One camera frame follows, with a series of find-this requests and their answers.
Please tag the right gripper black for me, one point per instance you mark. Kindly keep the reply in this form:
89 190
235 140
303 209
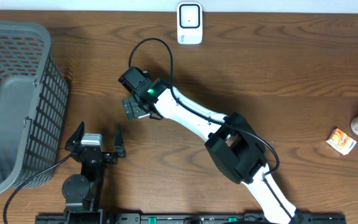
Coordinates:
131 108

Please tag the small orange box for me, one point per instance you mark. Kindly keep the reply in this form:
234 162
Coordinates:
341 142

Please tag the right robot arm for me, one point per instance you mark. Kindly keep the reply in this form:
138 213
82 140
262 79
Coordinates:
234 147

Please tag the grey plastic basket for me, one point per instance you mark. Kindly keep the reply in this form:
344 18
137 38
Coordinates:
33 101

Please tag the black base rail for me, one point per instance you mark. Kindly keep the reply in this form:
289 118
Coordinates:
166 218

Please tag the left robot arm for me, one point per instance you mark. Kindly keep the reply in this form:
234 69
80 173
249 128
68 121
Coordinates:
82 192

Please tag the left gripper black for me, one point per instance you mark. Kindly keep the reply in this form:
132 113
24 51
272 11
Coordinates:
120 151

